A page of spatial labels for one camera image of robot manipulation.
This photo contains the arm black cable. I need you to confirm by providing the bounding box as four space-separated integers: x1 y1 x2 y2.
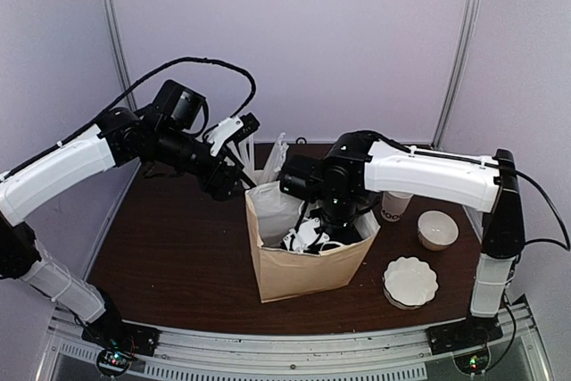
0 56 258 177
383 135 571 251

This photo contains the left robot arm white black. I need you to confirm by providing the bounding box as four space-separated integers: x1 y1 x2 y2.
1 80 260 349

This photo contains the white scalloped dish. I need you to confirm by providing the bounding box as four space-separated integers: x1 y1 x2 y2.
382 257 439 310

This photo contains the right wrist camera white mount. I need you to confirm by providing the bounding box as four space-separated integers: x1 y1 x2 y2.
280 218 343 254

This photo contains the brown paper bag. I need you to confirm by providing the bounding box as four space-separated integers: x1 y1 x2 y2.
244 182 380 303

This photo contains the white round bowl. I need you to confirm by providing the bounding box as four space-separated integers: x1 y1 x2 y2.
418 211 459 252

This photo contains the left aluminium corner post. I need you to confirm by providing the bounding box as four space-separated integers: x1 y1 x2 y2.
102 0 131 91

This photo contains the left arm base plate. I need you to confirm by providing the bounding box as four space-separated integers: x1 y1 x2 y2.
81 322 160 357

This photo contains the aluminium front rail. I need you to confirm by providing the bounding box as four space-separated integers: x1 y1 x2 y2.
44 295 543 381

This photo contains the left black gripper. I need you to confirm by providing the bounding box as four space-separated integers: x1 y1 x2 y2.
153 126 259 203

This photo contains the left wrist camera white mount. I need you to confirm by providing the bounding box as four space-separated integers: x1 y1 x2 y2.
204 112 260 157

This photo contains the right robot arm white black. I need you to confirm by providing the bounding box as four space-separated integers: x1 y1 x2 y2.
278 130 525 347

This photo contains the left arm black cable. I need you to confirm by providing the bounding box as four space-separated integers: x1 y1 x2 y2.
0 56 258 177

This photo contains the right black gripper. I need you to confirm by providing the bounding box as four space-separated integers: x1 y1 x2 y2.
310 193 364 271

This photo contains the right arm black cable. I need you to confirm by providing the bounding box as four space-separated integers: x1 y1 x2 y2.
383 135 571 251

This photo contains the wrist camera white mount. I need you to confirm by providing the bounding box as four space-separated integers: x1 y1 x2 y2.
280 218 343 254
204 112 260 157

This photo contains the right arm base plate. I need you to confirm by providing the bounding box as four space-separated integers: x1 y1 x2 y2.
426 317 503 355

